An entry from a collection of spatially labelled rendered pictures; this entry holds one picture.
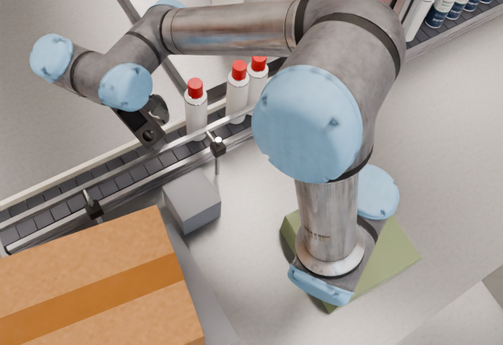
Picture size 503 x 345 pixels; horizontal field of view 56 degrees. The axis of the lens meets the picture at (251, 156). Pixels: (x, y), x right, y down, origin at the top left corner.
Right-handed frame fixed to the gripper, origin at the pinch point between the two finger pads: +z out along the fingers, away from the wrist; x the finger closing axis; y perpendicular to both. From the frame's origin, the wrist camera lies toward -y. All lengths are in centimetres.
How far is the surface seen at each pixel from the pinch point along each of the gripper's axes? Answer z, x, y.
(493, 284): 139, -40, -76
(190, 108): 0.8, -6.4, -0.8
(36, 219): -6.6, 35.1, -1.6
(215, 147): 6.0, -4.8, -9.7
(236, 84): 4.9, -17.4, -1.5
